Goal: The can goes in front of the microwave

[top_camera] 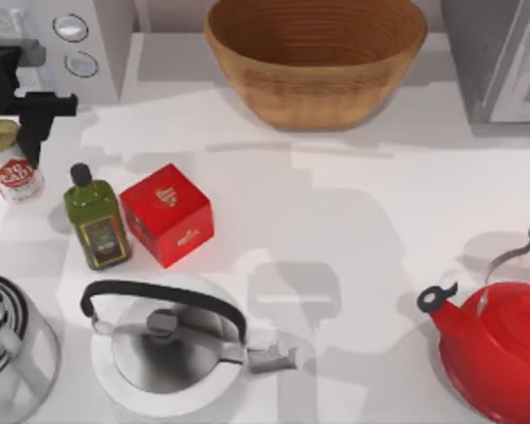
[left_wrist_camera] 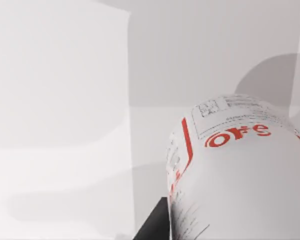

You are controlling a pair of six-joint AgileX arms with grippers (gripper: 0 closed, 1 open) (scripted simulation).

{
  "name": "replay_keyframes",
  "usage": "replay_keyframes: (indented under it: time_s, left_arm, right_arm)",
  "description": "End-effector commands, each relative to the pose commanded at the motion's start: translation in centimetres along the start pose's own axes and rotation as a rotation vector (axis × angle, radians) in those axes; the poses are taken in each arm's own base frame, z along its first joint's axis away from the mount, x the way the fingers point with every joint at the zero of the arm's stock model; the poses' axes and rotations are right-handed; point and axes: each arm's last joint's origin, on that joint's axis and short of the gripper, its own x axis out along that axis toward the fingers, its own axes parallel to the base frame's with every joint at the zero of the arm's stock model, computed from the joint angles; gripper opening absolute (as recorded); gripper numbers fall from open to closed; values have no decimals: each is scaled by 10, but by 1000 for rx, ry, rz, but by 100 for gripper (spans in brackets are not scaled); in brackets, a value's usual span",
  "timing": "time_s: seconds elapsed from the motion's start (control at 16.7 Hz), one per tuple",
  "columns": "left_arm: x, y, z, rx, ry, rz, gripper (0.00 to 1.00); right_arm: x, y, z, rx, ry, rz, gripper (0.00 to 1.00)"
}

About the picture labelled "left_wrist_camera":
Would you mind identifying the white and red bottle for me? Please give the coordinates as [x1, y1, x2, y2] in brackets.
[165, 93, 300, 240]

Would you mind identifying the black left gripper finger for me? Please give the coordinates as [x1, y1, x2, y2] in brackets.
[132, 196, 172, 240]

